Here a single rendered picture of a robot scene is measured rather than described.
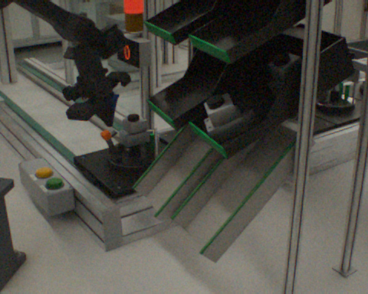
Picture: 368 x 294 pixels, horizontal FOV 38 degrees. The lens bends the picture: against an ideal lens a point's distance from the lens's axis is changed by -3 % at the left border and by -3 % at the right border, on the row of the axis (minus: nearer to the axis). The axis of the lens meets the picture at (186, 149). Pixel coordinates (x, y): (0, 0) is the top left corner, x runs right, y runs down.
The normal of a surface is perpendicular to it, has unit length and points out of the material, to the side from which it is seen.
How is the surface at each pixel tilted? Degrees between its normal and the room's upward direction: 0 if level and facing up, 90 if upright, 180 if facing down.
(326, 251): 0
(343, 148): 90
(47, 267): 0
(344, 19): 90
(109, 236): 90
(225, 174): 90
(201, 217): 45
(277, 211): 0
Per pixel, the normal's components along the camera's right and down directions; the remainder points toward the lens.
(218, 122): 0.14, 0.53
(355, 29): 0.53, 0.35
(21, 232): 0.00, -0.91
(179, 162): -0.65, -0.52
